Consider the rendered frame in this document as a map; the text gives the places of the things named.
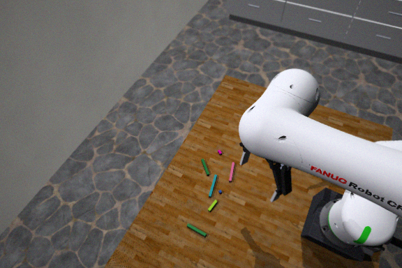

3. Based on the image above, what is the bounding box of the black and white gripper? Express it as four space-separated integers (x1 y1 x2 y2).
239 142 292 202

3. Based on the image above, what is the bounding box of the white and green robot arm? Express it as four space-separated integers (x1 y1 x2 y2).
239 69 402 256

